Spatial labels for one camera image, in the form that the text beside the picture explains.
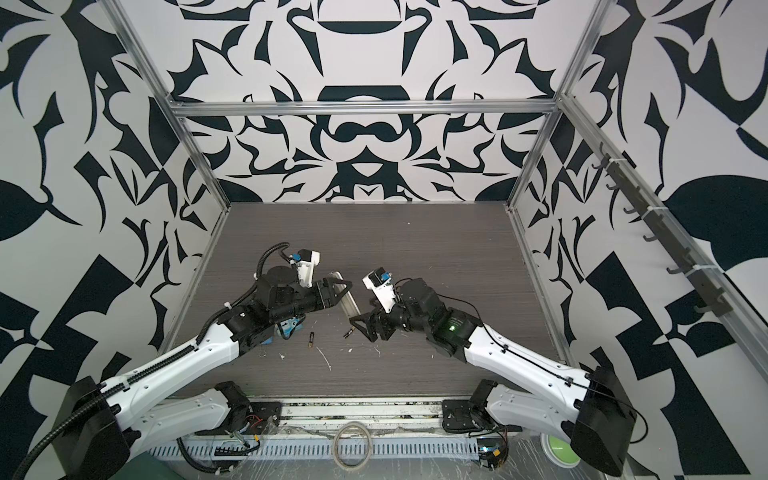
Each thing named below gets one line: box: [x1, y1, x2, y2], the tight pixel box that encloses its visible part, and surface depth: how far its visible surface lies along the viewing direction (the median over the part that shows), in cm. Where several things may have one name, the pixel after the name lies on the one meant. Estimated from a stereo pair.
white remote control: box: [330, 271, 361, 317], surface depth 74 cm
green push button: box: [549, 435, 581, 464], surface depth 69 cm
